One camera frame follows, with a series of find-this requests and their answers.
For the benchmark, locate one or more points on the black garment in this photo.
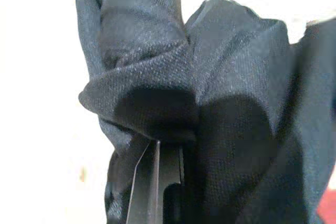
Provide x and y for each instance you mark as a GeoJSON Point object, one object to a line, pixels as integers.
{"type": "Point", "coordinates": [210, 64]}

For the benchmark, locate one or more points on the orange-red garment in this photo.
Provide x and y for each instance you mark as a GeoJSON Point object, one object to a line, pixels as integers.
{"type": "Point", "coordinates": [328, 208]}

